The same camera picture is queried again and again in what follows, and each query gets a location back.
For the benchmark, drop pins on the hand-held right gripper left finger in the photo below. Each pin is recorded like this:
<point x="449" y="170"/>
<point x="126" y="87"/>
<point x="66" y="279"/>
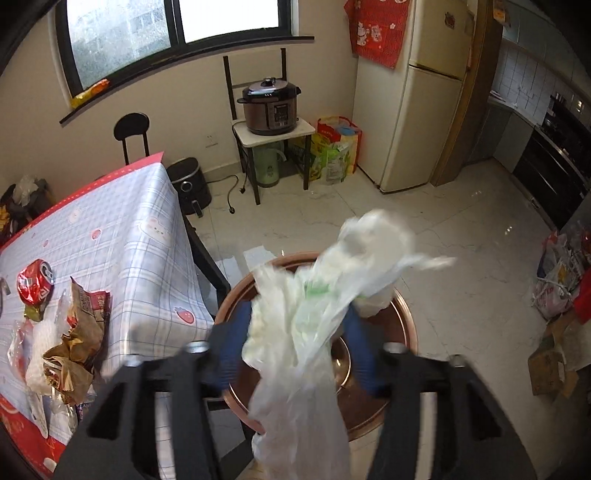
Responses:
<point x="231" y="341"/>

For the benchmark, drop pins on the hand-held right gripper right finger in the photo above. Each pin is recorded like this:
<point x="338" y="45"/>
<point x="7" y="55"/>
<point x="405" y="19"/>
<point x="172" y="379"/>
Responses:
<point x="358" y="344"/>

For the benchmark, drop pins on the white plastic bag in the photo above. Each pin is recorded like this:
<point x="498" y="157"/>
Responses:
<point x="295" y="369"/>

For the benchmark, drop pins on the brown round bin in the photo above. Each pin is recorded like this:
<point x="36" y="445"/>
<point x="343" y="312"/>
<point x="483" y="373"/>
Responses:
<point x="369" y="415"/>

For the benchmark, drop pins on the brown snack wrapper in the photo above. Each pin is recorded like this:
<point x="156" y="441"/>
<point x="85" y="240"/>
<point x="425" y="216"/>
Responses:
<point x="78" y="341"/>

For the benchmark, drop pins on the crushed red can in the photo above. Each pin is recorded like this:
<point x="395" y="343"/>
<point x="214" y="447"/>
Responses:
<point x="34" y="284"/>

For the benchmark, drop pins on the black table leg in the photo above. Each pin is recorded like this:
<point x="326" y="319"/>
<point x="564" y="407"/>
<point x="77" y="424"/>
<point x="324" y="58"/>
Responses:
<point x="207" y="263"/>

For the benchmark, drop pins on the plaid printed tablecloth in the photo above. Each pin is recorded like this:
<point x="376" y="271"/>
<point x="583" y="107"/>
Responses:
<point x="115" y="240"/>

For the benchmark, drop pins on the black air fryer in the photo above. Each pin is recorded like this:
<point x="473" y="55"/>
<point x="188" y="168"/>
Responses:
<point x="189" y="182"/>

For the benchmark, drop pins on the green kettle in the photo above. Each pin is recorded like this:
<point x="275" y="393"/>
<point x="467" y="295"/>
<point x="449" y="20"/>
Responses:
<point x="267" y="166"/>

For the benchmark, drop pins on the green white plastic packet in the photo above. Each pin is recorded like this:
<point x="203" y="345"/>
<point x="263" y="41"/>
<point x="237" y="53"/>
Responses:
<point x="334" y="161"/>

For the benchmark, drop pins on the crumpled clear plastic bag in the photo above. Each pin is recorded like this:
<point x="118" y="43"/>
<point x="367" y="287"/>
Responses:
<point x="41" y="360"/>

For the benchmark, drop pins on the cardboard box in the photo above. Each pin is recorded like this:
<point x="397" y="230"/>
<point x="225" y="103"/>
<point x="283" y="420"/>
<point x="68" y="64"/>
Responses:
<point x="547" y="364"/>

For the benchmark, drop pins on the gold foil wrapper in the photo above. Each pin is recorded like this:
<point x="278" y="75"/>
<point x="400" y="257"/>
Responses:
<point x="33" y="313"/>

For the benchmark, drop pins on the pile of plastic bags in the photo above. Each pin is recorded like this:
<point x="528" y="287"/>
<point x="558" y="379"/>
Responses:
<point x="554" y="277"/>

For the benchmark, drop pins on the clear wrapper red print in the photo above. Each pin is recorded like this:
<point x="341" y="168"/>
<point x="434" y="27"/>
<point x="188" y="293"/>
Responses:
<point x="17" y="350"/>

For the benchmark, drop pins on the red yellow shopping bag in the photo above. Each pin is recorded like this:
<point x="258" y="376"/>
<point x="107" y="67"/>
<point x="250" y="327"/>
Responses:
<point x="325" y="127"/>

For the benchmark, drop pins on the cream fridge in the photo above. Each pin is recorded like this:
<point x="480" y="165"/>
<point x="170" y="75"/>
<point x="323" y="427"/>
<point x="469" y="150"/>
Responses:
<point x="415" y="129"/>

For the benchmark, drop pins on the brown electric pressure cooker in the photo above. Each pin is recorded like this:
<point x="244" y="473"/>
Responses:
<point x="270" y="108"/>

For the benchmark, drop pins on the black round-back chair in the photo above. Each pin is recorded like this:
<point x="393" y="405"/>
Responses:
<point x="131" y="125"/>

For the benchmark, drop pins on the grey kitchen cabinet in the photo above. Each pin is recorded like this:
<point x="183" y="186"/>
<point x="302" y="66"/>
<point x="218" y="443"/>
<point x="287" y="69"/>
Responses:
<point x="503" y="134"/>

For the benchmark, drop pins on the black built-in oven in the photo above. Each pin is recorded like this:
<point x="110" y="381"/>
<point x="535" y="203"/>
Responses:
<point x="549" y="170"/>

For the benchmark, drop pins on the dark bag with plastic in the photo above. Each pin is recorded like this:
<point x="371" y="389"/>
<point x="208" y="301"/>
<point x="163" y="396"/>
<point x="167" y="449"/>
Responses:
<point x="9" y="207"/>

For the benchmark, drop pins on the yellow orange snack packet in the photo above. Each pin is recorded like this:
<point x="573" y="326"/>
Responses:
<point x="90" y="92"/>

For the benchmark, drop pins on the red printed cloth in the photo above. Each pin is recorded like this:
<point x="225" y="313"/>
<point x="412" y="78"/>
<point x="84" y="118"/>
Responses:
<point x="378" y="32"/>

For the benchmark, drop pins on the black framed window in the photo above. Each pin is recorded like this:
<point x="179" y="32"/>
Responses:
<point x="120" y="27"/>

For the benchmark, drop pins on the white wall socket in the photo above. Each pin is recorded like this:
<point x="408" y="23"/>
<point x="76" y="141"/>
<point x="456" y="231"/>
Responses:
<point x="212" y="140"/>

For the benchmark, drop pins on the white-top black frame stand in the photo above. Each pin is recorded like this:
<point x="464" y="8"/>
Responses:
<point x="277" y="136"/>

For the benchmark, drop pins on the wooden door frame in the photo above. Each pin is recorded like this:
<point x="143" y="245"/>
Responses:
<point x="466" y="115"/>

